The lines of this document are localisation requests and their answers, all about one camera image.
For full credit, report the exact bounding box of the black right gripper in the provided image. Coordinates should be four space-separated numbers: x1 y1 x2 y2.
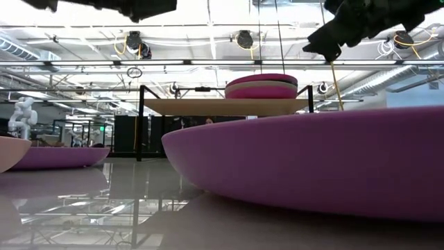
302 0 382 64

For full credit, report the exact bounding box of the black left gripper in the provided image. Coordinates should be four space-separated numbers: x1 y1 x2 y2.
67 0 178 24

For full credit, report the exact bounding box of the pink round plate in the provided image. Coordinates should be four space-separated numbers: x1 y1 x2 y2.
225 73 299 87

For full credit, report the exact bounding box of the magenta round plate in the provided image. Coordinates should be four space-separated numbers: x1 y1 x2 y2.
224 85 298 101

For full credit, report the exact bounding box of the purple round plate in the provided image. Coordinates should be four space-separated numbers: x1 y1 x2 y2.
9 146 111 171
161 106 444 224

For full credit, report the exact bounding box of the peach round plate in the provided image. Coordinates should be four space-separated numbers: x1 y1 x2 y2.
0 135 33 174

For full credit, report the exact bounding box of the wooden shelf with black legs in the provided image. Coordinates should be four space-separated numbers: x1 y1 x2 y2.
136 84 315 163

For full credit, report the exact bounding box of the long ceiling light bar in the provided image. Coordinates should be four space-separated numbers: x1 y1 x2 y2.
0 59 444 68

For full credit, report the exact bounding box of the small white background robot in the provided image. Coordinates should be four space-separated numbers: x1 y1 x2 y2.
67 128 101 149

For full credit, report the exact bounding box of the yellow cable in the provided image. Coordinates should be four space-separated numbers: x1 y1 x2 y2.
329 61 345 112

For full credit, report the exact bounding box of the black cable with loop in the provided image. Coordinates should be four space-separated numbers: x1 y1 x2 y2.
275 0 287 75

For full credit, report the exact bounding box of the black hanging cable loop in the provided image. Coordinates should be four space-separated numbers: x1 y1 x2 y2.
126 66 144 80

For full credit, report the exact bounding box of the silver ventilation duct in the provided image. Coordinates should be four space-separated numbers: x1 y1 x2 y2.
341 43 444 100
0 36 62 72

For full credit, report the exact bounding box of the black partition wall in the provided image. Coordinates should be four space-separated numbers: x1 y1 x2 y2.
113 115 247 155

